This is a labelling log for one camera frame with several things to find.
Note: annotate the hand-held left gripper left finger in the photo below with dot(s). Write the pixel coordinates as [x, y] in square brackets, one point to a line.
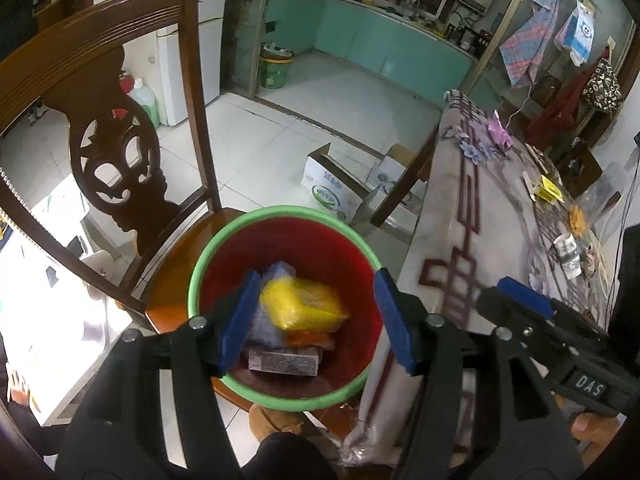
[240, 320]

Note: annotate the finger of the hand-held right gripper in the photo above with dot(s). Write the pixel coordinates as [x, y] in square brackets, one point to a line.
[525, 295]

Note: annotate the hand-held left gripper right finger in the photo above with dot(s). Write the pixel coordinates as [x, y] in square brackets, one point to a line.
[395, 320]

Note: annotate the crushed plastic bottle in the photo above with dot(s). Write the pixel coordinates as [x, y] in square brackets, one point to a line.
[567, 257]

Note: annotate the clear plastic wrapper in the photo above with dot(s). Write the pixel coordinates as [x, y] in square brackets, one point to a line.
[272, 272]

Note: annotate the grey cardboard box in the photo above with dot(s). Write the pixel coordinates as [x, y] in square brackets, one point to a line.
[285, 360]

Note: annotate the yellow plastic snack bag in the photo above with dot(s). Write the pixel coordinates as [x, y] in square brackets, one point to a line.
[300, 305]

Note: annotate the orange snack packet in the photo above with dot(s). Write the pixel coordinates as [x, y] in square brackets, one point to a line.
[312, 340]

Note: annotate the red bucket with green rim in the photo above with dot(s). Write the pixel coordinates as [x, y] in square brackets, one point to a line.
[310, 255]

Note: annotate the yellow cardboard box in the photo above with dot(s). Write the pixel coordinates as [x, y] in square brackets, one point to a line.
[547, 190]

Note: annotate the pink wrapper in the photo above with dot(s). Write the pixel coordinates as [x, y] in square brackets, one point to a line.
[500, 132]

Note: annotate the person's right hand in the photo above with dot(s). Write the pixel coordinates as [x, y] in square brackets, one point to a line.
[592, 430]

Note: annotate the round patterned turntable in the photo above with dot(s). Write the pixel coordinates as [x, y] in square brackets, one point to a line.
[550, 230]

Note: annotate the orange snack pile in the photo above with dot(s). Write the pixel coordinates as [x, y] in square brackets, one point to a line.
[578, 220]

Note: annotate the tan shoe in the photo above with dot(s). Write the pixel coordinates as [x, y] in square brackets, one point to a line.
[275, 417]

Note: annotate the clear plastic bag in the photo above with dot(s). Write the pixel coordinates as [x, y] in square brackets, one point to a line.
[607, 190]

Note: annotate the brown wooden tray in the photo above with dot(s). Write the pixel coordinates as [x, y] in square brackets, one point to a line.
[540, 157]

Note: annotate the dark wooden chair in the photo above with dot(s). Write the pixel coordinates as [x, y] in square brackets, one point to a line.
[585, 165]

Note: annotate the white green cardboard box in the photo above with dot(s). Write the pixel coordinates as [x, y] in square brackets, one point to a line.
[395, 175]
[332, 185]

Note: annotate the person's dark trouser leg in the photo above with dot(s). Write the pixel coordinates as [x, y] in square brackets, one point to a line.
[295, 460]

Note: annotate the red garment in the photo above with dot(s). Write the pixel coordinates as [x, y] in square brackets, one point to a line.
[555, 110]

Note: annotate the white desk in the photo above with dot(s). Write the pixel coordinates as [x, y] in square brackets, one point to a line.
[50, 280]

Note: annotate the patterned fabric bag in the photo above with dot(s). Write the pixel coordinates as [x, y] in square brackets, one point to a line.
[602, 85]

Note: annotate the green liquid bottle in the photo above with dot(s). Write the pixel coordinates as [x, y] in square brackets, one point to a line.
[145, 102]

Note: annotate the green waste bin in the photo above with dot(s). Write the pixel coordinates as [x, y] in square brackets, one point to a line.
[275, 67]

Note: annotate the plaid towel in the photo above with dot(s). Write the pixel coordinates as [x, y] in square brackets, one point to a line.
[530, 40]

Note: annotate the red fire extinguisher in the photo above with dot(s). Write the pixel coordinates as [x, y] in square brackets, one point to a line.
[122, 90]

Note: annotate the white refrigerator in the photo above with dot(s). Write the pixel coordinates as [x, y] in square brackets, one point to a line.
[200, 60]

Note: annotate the white blue plastic bag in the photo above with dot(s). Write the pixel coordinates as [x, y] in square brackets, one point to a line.
[577, 32]

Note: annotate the teal kitchen cabinets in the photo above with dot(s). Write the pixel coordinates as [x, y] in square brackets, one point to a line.
[380, 35]

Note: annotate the carved wooden chair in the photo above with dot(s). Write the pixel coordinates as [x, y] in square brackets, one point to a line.
[50, 60]

